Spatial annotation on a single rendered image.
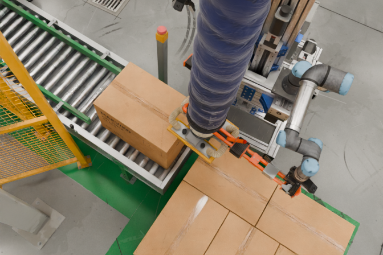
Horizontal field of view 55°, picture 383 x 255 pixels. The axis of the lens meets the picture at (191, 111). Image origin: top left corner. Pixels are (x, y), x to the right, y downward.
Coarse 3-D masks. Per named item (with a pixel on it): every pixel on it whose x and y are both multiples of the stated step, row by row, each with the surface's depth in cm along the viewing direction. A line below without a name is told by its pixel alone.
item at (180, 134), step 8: (176, 120) 227; (168, 128) 224; (184, 128) 224; (176, 136) 223; (184, 136) 222; (192, 144) 220; (200, 144) 221; (208, 144) 221; (200, 152) 219; (208, 160) 218
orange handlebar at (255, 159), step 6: (216, 132) 212; (222, 132) 213; (222, 138) 211; (228, 144) 210; (246, 156) 207; (252, 156) 207; (258, 156) 207; (252, 162) 206; (258, 162) 206; (264, 162) 207; (282, 174) 204; (276, 180) 203; (300, 192) 201
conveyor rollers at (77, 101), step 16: (0, 16) 318; (16, 16) 322; (16, 32) 311; (32, 32) 312; (16, 48) 304; (32, 48) 307; (80, 64) 301; (96, 64) 302; (16, 80) 295; (64, 80) 295; (80, 80) 295; (96, 80) 297; (112, 80) 299; (64, 96) 289; (80, 96) 290; (96, 96) 291; (64, 112) 283; (96, 112) 285; (96, 128) 279; (112, 144) 275; (128, 144) 276; (144, 160) 271; (176, 160) 273; (160, 176) 267
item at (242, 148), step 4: (232, 144) 208; (236, 144) 209; (240, 144) 209; (244, 144) 210; (248, 144) 209; (232, 148) 208; (236, 148) 208; (240, 148) 208; (244, 148) 208; (232, 152) 210; (236, 152) 206; (240, 152) 207; (244, 152) 206; (236, 156) 209; (240, 156) 208
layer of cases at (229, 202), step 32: (224, 160) 275; (192, 192) 264; (224, 192) 265; (256, 192) 267; (160, 224) 254; (192, 224) 255; (224, 224) 256; (256, 224) 257; (288, 224) 259; (320, 224) 260; (352, 224) 261
